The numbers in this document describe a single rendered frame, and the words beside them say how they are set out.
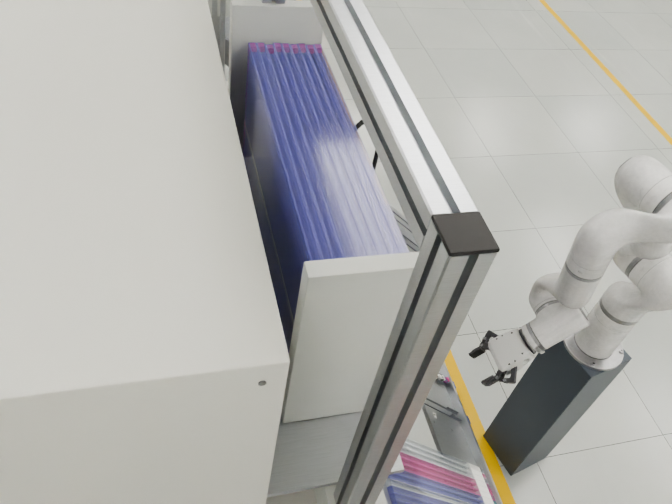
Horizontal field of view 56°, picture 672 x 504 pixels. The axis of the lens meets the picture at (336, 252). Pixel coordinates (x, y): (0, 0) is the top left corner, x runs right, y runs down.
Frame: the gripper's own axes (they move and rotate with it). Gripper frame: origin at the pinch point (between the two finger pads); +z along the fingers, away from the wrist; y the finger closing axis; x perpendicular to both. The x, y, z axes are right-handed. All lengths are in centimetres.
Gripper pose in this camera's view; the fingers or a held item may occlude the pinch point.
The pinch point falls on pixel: (479, 368)
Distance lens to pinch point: 185.2
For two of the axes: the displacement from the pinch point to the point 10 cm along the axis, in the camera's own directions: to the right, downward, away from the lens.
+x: -5.9, -4.1, -7.0
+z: -7.7, 5.4, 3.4
